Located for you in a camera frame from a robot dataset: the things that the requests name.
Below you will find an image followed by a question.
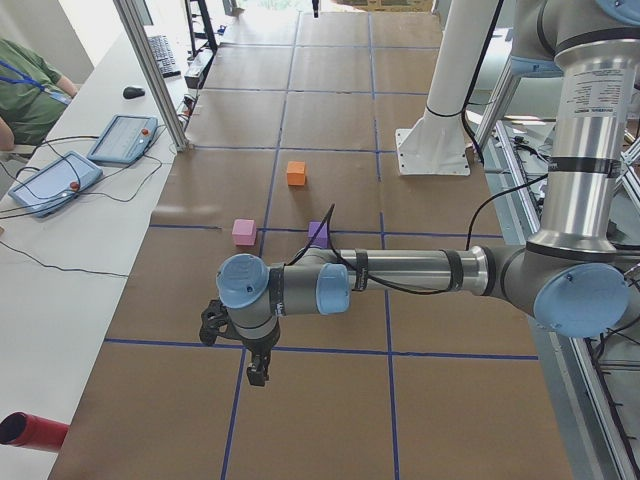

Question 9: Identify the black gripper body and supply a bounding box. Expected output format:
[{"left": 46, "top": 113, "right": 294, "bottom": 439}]
[{"left": 243, "top": 335, "right": 278, "bottom": 357}]

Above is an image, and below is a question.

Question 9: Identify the orange foam cube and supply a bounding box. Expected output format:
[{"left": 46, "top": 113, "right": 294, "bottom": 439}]
[{"left": 286, "top": 161, "right": 307, "bottom": 187}]

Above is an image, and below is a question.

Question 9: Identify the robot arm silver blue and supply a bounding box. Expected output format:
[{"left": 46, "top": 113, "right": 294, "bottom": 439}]
[{"left": 200, "top": 1, "right": 639, "bottom": 386}]

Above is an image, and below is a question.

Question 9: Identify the pink foam cube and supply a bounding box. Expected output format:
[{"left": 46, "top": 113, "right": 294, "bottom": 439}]
[{"left": 232, "top": 218, "right": 257, "bottom": 246}]

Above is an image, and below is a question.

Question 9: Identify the purple foam cube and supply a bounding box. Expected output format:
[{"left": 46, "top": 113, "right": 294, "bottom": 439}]
[{"left": 307, "top": 221, "right": 329, "bottom": 249}]

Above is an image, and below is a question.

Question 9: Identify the brown paper table cover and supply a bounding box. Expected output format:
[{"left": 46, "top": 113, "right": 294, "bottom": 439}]
[{"left": 51, "top": 12, "right": 572, "bottom": 479}]

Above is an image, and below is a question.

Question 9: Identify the red cylinder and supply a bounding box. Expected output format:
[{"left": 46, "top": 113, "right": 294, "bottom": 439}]
[{"left": 1, "top": 412, "right": 69, "bottom": 453}]

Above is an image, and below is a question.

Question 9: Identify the far blue teach pendant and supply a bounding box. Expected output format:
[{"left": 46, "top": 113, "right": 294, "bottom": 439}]
[{"left": 87, "top": 115, "right": 158, "bottom": 165}]

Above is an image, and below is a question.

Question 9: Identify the blue teach pendant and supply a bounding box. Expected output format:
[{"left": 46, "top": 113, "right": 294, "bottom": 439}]
[
  {"left": 87, "top": 115, "right": 158, "bottom": 165},
  {"left": 8, "top": 151, "right": 103, "bottom": 217}
]

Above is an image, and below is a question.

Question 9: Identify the near blue teach pendant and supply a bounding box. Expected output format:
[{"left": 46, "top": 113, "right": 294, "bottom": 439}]
[{"left": 8, "top": 151, "right": 103, "bottom": 217}]

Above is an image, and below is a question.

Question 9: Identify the black computer mouse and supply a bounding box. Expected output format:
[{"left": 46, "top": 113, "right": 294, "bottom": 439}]
[{"left": 122, "top": 86, "right": 145, "bottom": 100}]

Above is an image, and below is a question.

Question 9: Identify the black keyboard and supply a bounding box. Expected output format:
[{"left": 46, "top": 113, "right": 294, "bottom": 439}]
[{"left": 147, "top": 35, "right": 181, "bottom": 78}]

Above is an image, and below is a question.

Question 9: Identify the person in green shirt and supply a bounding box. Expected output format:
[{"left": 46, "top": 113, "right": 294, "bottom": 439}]
[{"left": 1, "top": 39, "right": 78, "bottom": 151}]

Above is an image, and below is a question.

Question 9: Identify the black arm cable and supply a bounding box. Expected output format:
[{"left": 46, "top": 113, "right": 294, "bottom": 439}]
[{"left": 284, "top": 202, "right": 551, "bottom": 296}]

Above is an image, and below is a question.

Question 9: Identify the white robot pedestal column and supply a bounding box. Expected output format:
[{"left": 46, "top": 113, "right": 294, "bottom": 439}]
[{"left": 395, "top": 0, "right": 502, "bottom": 176}]

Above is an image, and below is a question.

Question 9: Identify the aluminium side frame rail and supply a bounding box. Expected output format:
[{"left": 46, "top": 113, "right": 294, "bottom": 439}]
[{"left": 478, "top": 57, "right": 639, "bottom": 479}]

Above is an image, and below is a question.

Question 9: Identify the aluminium frame post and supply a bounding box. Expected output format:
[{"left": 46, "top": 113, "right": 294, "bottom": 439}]
[{"left": 113, "top": 0, "right": 189, "bottom": 152}]

